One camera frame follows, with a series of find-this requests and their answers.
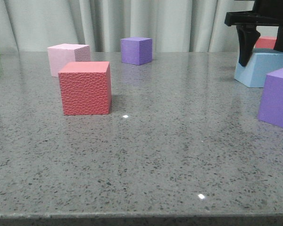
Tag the red foam cube far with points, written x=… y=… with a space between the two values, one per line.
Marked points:
x=265 y=42

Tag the purple foam cube far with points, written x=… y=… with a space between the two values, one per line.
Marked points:
x=136 y=50

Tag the red textured foam cube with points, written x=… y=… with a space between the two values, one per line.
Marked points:
x=85 y=88

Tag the purple foam cube near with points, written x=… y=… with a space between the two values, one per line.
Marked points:
x=271 y=105

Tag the purple foam cube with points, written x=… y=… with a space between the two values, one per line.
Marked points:
x=271 y=105
x=136 y=50

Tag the pink foam cube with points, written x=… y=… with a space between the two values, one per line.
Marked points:
x=60 y=55

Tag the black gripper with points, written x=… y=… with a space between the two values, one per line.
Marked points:
x=264 y=13

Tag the grey curtain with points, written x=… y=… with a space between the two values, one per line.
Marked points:
x=173 y=25

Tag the light blue foam cube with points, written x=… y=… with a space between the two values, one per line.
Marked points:
x=262 y=61

